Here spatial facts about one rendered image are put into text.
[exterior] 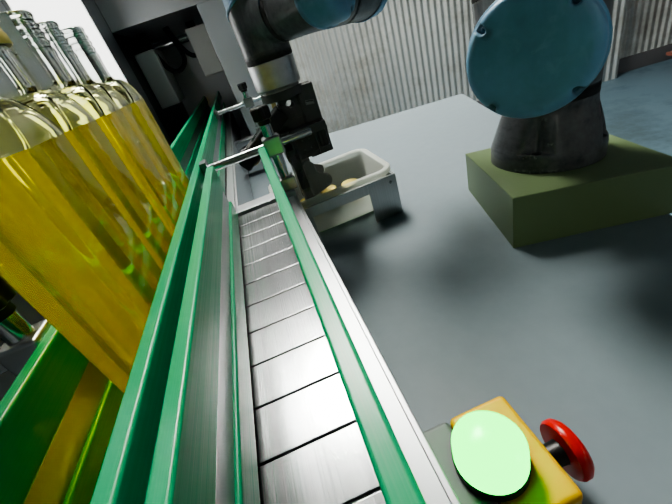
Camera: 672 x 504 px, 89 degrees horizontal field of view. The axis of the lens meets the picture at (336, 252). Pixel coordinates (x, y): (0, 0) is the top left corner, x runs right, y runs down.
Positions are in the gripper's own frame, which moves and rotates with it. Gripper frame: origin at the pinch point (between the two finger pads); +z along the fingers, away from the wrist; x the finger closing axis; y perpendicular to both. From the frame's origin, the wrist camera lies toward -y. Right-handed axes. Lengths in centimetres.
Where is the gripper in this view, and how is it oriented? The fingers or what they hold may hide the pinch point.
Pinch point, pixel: (307, 200)
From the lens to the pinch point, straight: 68.3
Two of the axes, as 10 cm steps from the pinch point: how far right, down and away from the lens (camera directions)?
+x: -2.5, -4.7, 8.4
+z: 2.8, 8.0, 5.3
